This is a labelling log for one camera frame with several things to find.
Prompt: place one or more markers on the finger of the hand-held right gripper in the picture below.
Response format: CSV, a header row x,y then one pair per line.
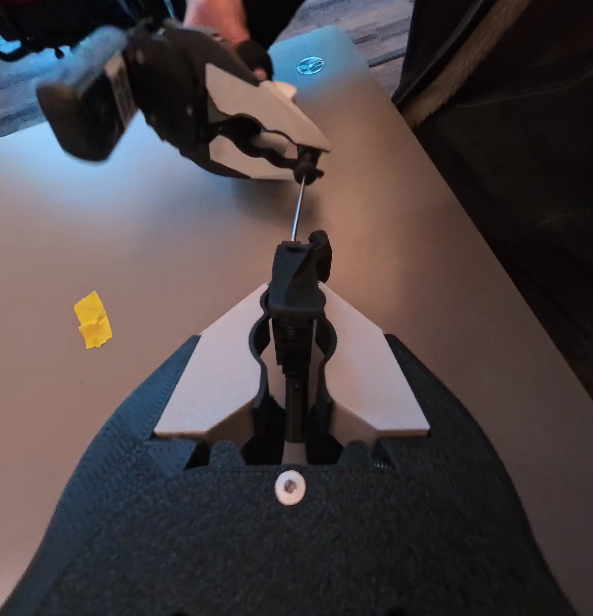
x,y
258,101
248,168

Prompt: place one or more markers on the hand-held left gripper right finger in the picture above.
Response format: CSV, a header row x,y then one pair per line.
x,y
373,385

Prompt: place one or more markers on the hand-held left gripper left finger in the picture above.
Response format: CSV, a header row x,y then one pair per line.
x,y
209,385

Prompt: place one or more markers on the green black screwdriver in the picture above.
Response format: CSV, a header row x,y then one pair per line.
x,y
306,166

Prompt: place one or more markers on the black plastic spring clamp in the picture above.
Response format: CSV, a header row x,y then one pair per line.
x,y
291,284

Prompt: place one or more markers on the person's right forearm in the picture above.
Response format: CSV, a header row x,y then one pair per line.
x,y
272,19

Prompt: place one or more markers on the person's right hand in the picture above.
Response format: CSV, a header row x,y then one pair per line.
x,y
214,17

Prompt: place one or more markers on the round blue sticker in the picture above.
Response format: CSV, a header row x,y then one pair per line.
x,y
310,66

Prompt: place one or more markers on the yellow tape piece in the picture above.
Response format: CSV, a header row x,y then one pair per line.
x,y
92,320

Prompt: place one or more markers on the black fleece-lined jacket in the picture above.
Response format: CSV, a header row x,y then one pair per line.
x,y
517,168

